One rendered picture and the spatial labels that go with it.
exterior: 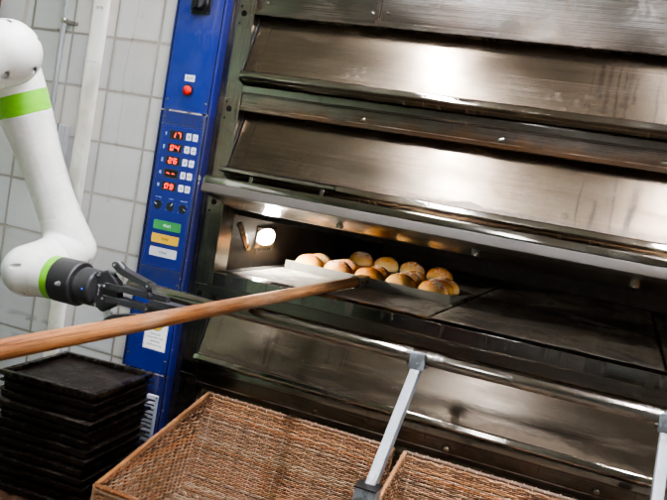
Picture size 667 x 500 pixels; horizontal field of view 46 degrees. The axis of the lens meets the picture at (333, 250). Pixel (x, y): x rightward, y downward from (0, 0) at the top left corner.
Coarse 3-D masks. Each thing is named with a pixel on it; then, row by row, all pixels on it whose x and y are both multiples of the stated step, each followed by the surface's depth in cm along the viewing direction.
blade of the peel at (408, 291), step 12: (288, 264) 253; (300, 264) 252; (324, 276) 249; (336, 276) 247; (348, 276) 246; (384, 288) 241; (396, 288) 240; (408, 288) 239; (432, 300) 236; (444, 300) 235; (456, 300) 242
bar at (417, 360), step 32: (160, 288) 182; (256, 320) 173; (288, 320) 171; (384, 352) 163; (416, 352) 160; (416, 384) 159; (512, 384) 154; (544, 384) 152; (640, 416) 145; (384, 448) 148
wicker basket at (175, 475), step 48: (192, 432) 211; (240, 432) 211; (288, 432) 207; (336, 432) 203; (144, 480) 194; (192, 480) 212; (240, 480) 208; (288, 480) 204; (336, 480) 200; (384, 480) 196
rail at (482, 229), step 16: (208, 176) 203; (272, 192) 197; (288, 192) 195; (304, 192) 194; (352, 208) 189; (368, 208) 188; (384, 208) 187; (448, 224) 181; (464, 224) 180; (528, 240) 175; (544, 240) 174; (560, 240) 173; (608, 256) 169; (624, 256) 168; (640, 256) 167
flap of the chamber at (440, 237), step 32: (224, 192) 201; (256, 192) 198; (320, 224) 210; (352, 224) 196; (384, 224) 186; (416, 224) 183; (480, 256) 195; (512, 256) 183; (544, 256) 173; (576, 256) 171; (640, 288) 182
